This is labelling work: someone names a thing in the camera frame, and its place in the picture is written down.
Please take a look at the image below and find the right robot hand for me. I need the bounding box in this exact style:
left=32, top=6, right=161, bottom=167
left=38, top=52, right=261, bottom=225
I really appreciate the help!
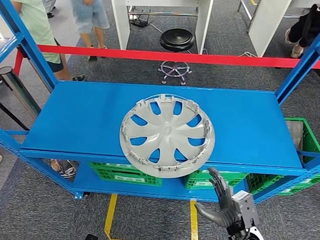
left=195, top=167, right=243, bottom=229

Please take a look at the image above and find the grey plastic hubcap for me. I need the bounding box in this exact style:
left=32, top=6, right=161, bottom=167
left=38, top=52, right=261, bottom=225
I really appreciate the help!
left=118, top=93, right=216, bottom=179

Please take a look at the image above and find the blue metal shelf rack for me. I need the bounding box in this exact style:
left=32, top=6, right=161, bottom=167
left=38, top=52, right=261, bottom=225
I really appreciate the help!
left=0, top=0, right=320, bottom=205

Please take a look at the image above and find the green plastic crate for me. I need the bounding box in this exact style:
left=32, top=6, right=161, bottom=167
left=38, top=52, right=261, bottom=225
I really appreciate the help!
left=184, top=168, right=249, bottom=191
left=246, top=117, right=320, bottom=197
left=88, top=161, right=163, bottom=188

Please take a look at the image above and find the grey board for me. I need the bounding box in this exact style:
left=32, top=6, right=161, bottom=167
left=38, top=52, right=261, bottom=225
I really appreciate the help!
left=285, top=119, right=304, bottom=153

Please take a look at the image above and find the black round stool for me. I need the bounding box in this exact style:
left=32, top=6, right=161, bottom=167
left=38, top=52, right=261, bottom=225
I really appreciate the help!
left=158, top=28, right=195, bottom=86

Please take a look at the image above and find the red barrier belt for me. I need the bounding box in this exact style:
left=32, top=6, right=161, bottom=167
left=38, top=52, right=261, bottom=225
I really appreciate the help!
left=14, top=44, right=320, bottom=77

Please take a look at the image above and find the white desk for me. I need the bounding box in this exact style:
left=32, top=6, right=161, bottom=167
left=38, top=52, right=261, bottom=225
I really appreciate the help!
left=237, top=0, right=293, bottom=58
left=111, top=0, right=214, bottom=56

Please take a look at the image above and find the person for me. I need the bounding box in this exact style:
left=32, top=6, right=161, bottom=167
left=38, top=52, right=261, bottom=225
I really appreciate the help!
left=285, top=3, right=320, bottom=60
left=11, top=0, right=86, bottom=83
left=70, top=0, right=111, bottom=62
left=42, top=0, right=57, bottom=19

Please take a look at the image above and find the black power strip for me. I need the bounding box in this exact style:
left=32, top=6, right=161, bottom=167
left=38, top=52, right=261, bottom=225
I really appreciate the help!
left=130, top=16, right=150, bottom=28

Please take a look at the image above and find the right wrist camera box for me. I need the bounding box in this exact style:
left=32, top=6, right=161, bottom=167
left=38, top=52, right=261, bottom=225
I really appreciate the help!
left=231, top=190, right=260, bottom=229

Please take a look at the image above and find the black stanchion post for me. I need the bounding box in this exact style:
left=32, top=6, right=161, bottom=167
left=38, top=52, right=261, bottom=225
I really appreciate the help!
left=0, top=101, right=31, bottom=132

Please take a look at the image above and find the chrome stanchion post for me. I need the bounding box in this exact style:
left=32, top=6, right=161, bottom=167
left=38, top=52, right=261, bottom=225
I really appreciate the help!
left=0, top=66, right=80, bottom=181

